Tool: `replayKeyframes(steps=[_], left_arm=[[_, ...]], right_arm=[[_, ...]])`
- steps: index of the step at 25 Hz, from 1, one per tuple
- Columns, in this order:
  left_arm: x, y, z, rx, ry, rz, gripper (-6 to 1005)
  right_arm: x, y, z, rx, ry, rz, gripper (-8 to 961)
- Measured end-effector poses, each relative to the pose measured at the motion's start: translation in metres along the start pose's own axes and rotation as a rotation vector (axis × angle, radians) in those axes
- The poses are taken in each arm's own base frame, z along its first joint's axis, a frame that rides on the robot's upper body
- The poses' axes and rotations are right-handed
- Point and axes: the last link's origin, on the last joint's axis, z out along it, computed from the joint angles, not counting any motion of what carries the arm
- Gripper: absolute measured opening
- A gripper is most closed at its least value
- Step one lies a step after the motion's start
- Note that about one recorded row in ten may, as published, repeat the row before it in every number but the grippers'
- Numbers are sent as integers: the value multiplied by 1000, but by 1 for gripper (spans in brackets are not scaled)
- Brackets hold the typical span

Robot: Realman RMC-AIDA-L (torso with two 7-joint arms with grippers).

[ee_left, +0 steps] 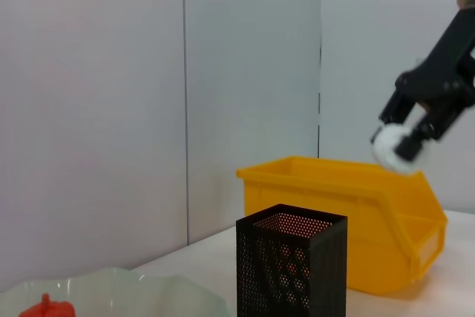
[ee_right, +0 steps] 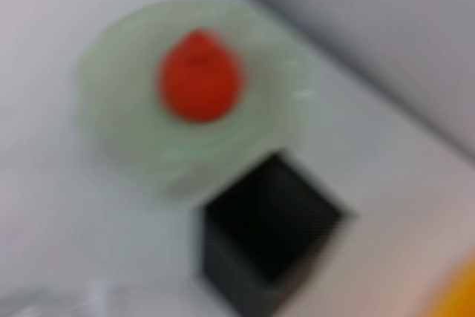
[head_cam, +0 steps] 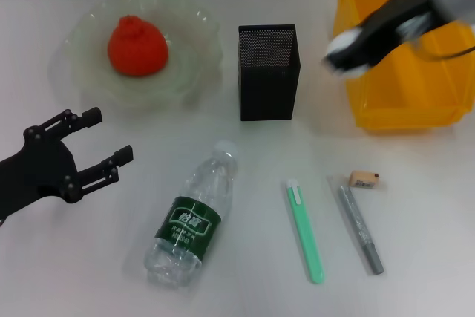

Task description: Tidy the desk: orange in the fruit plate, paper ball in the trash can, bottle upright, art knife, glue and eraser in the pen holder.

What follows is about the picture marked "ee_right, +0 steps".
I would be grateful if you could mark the red-orange knobbed orange fruit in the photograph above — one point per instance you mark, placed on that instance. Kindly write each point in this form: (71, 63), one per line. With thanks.
(200, 79)

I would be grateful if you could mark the black mesh pen holder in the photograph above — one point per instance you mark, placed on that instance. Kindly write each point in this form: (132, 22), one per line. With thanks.
(271, 228)

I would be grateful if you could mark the clear greenish glass fruit plate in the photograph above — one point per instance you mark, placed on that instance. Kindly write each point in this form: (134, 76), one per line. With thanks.
(111, 109)

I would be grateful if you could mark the yellow plastic bin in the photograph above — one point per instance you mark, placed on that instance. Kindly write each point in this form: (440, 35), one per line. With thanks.
(456, 291)

